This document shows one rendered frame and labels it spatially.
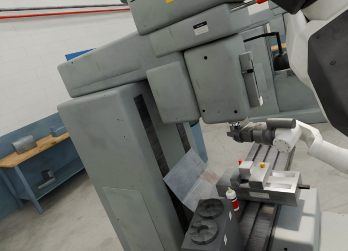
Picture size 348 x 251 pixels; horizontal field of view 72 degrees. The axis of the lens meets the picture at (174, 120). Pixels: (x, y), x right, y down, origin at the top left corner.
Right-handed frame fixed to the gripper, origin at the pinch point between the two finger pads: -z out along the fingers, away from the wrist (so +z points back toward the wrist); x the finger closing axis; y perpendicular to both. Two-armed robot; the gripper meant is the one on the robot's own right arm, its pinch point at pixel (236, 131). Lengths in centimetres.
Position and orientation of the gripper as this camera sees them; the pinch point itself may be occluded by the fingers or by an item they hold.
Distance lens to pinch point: 107.6
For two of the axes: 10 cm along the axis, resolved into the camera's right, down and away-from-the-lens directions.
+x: -7.3, 4.1, -5.5
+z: 6.1, 0.2, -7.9
